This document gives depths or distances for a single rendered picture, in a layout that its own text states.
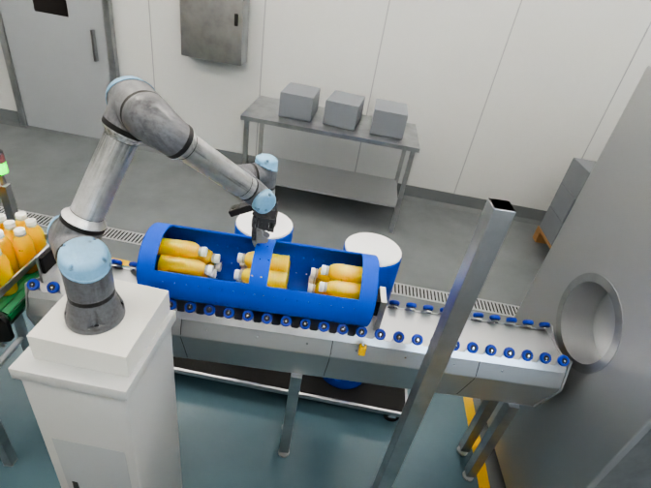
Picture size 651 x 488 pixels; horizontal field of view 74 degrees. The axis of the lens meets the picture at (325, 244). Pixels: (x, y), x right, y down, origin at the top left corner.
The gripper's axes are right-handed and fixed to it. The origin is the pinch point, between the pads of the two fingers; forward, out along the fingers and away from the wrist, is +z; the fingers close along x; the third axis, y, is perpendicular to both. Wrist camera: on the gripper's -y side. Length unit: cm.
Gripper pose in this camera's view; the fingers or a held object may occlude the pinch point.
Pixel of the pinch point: (254, 243)
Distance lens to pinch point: 164.3
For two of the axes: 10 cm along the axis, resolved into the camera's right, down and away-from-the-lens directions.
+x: 0.5, -5.5, 8.3
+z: -1.6, 8.2, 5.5
